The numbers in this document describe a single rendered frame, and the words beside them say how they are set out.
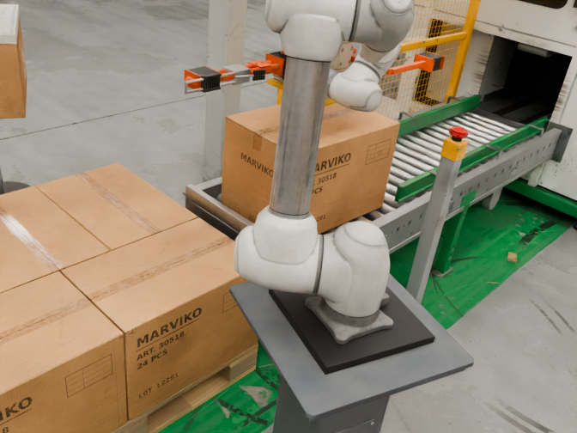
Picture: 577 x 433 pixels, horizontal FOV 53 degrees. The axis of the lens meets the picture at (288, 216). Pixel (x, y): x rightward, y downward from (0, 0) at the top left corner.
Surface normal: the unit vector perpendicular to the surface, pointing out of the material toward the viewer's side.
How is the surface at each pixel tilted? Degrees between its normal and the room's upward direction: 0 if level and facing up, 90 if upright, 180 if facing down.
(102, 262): 0
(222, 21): 90
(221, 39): 90
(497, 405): 0
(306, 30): 86
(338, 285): 91
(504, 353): 0
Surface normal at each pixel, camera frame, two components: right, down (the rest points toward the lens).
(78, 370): 0.71, 0.42
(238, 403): 0.11, -0.85
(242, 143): -0.72, 0.29
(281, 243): -0.07, 0.29
